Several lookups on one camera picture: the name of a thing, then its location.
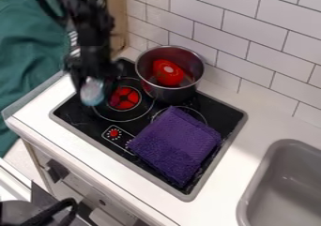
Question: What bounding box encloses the green cloth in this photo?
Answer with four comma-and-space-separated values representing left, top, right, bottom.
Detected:
0, 0, 73, 158

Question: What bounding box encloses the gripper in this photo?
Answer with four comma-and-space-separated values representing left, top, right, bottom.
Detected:
66, 58, 127, 93

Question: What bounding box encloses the red toy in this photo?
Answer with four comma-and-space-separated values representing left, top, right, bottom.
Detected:
150, 59, 188, 87

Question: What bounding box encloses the toy stove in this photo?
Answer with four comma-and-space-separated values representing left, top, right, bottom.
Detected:
49, 56, 250, 203

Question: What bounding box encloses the silver pot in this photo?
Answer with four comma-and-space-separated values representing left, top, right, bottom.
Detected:
133, 45, 207, 104

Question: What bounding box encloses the toy sink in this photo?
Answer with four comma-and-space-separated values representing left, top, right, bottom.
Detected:
234, 138, 321, 226

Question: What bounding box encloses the purple cloth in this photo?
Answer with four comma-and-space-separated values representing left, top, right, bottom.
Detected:
125, 106, 223, 188

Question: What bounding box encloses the blue brush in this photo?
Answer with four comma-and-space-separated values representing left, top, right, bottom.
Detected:
79, 76, 107, 108

